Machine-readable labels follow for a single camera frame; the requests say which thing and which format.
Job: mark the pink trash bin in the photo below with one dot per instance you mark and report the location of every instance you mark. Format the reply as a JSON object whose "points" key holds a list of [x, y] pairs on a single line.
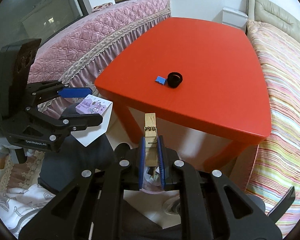
{"points": [[151, 180]]}

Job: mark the beige leather headboard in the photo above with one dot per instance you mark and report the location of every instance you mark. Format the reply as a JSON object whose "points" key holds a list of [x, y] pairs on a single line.
{"points": [[268, 12]]}

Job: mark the red table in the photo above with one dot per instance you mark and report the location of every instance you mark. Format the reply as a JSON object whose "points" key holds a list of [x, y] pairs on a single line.
{"points": [[214, 84]]}

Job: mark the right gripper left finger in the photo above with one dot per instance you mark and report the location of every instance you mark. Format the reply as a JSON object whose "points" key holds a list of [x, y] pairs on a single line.
{"points": [[90, 207]]}

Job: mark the white nightstand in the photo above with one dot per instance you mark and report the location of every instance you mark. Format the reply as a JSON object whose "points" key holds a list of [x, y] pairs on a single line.
{"points": [[234, 18]]}

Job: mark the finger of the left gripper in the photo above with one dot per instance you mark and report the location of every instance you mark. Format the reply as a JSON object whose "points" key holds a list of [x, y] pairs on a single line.
{"points": [[75, 92], [75, 123]]}

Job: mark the wooden clothespin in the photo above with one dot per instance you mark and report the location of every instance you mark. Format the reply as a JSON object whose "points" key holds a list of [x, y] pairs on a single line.
{"points": [[150, 130]]}

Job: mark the striped bed mattress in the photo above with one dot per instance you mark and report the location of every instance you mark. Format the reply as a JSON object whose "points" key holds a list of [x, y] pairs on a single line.
{"points": [[277, 163]]}

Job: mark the purple white box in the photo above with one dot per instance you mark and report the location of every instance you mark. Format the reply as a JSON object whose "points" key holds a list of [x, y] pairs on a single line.
{"points": [[95, 112]]}

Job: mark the pink quilted bed cover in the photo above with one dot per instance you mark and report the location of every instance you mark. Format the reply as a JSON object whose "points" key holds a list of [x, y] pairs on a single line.
{"points": [[80, 53]]}

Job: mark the blue small wrapper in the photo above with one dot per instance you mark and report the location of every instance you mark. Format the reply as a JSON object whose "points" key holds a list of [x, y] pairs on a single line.
{"points": [[160, 80]]}

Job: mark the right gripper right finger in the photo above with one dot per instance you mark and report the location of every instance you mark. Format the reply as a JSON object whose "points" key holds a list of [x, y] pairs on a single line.
{"points": [[212, 206]]}

